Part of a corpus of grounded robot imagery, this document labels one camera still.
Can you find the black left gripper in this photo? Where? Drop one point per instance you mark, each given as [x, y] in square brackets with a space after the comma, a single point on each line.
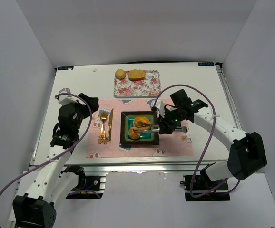
[88, 102]

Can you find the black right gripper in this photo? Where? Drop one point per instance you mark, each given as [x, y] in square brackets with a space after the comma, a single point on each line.
[164, 124]

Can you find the steel serving tongs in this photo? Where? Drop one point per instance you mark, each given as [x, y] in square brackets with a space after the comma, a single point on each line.
[156, 129]

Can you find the orange ring doughnut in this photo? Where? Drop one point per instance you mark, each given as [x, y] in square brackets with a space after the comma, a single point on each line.
[141, 120]

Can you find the small golden bun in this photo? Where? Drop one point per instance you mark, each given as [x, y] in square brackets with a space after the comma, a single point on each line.
[134, 133]

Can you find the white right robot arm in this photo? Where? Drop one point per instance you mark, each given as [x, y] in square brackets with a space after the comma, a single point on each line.
[203, 115]

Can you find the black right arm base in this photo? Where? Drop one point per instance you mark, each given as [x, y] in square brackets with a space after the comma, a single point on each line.
[200, 186]

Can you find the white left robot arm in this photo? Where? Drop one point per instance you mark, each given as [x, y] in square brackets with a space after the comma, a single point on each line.
[37, 207]

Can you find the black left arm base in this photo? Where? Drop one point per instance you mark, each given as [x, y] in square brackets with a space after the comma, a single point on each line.
[74, 183]

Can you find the seeded bread slice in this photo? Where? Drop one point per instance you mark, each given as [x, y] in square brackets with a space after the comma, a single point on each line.
[136, 75]

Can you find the floral serving tray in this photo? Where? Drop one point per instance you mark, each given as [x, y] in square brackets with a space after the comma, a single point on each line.
[150, 86]

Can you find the pink bunny placemat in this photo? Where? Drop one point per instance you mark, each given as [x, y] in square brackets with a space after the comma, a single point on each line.
[176, 144]

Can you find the gold fork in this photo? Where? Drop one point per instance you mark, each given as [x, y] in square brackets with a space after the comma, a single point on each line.
[102, 137]

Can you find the gold knife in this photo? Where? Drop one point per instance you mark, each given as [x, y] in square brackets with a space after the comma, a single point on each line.
[110, 121]

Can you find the teal square plate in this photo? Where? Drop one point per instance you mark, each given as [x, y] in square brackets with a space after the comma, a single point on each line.
[127, 121]

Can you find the left corner label sticker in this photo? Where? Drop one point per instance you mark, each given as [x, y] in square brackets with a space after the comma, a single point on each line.
[61, 68]

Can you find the corner label sticker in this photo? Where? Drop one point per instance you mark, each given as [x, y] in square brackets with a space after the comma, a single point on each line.
[61, 68]
[206, 64]

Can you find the round pale bun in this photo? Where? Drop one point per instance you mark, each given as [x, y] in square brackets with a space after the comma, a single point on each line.
[120, 74]

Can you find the right corner label sticker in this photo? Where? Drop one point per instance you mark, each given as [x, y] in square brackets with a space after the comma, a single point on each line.
[206, 64]

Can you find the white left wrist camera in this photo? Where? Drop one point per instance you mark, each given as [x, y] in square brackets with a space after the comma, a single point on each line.
[66, 98]

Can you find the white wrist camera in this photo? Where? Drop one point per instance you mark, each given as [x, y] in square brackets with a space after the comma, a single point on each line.
[66, 98]
[158, 106]

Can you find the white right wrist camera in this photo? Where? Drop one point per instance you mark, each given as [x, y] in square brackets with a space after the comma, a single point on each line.
[158, 106]

